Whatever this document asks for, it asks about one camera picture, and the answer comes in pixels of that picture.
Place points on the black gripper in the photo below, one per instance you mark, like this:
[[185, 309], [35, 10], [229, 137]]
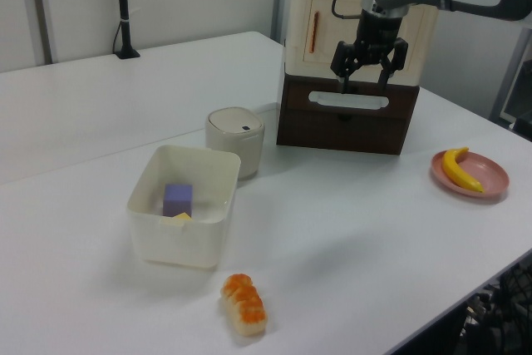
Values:
[[378, 35]]

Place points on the cream open plastic box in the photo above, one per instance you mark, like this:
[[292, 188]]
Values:
[[174, 243]]

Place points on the dark brown drawer base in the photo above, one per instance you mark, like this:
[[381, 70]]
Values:
[[332, 130]]

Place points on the yellow toy banana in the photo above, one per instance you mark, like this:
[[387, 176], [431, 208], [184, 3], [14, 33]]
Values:
[[453, 170]]

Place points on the cream lidded trash can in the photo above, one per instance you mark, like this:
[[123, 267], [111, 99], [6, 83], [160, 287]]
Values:
[[232, 147]]

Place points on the pink plate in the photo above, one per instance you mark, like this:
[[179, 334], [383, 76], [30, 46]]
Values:
[[490, 172]]

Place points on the purple cube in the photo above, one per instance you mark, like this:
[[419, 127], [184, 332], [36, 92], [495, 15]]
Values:
[[178, 199]]

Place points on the yellow cube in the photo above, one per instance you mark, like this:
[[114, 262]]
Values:
[[180, 218]]

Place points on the orange topped sushi toy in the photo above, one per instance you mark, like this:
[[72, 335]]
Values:
[[245, 307]]

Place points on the black mesh chair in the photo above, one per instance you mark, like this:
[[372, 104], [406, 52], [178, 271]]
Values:
[[507, 309]]

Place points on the black camera stand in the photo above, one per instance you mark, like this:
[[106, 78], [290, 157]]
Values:
[[124, 18]]

